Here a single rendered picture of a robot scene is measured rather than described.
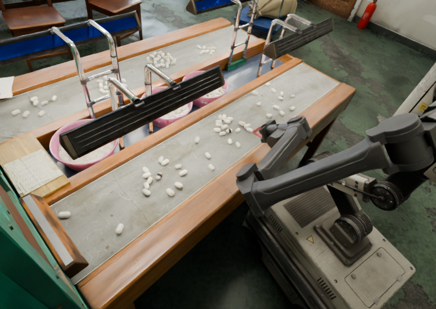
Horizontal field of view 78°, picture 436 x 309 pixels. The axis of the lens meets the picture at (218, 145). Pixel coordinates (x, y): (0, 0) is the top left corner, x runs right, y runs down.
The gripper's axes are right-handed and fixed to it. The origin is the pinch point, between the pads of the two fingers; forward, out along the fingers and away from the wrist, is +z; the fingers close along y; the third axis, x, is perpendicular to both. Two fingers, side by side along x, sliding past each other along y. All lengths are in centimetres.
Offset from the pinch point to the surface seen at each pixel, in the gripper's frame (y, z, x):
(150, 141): 34.5, 28.4, -13.1
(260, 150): -0.8, 1.4, 10.1
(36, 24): 11, 196, -117
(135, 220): 61, 10, 6
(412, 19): -446, 50, 21
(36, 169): 76, 38, -23
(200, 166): 25.4, 12.5, 3.9
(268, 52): -27.5, 1.0, -28.8
